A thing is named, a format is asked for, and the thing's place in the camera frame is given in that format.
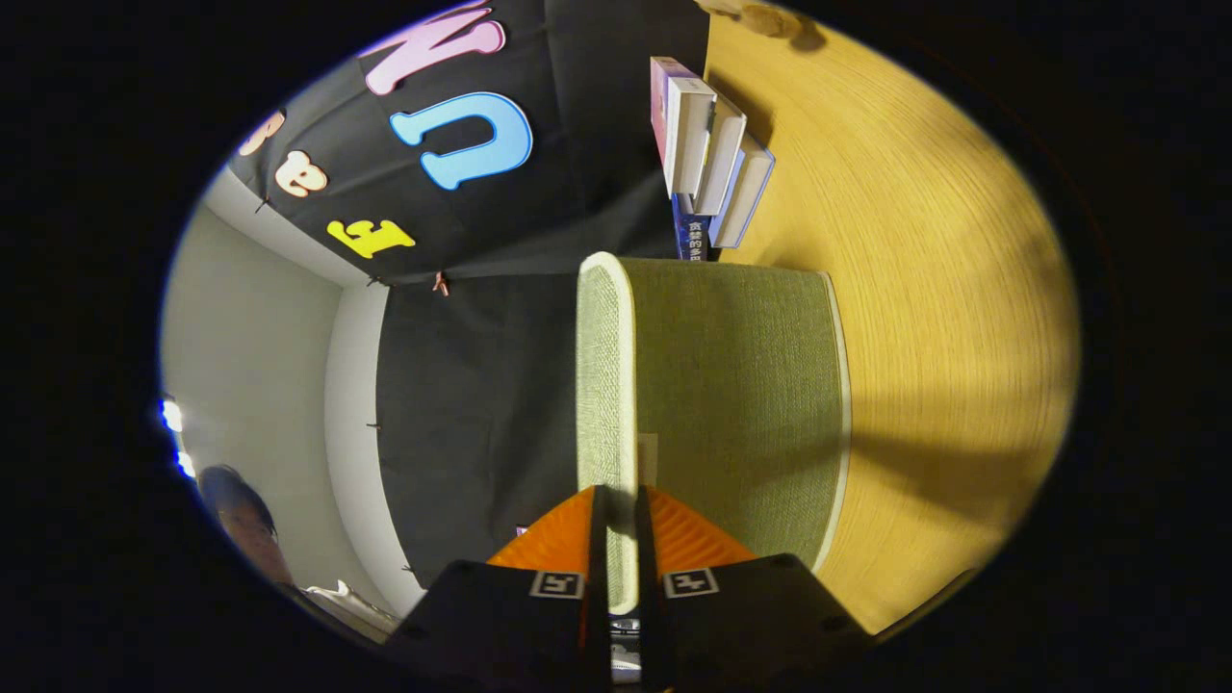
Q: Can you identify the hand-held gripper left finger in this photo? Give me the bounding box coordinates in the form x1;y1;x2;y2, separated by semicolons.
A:
385;486;612;693

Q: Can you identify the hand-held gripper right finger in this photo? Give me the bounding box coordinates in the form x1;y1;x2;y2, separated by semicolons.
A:
635;486;877;693

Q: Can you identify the green fabric storage box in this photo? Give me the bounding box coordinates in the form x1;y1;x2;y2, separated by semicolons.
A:
576;252;853;617

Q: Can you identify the person's white clothing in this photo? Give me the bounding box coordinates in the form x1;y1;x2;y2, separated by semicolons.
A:
298;580;400;641

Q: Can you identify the person's head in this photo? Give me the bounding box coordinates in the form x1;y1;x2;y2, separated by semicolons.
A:
197;465;295;588

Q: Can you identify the pale blue cover book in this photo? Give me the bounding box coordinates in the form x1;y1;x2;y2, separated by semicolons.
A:
712;135;776;249

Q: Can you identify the white cover book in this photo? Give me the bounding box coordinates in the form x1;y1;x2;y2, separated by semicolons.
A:
693;91;747;218

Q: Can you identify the pink cover book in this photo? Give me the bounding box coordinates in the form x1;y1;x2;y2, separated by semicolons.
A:
650;56;718;198

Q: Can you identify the tan striped plush toy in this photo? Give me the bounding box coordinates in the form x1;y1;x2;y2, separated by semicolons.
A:
698;0;819;39

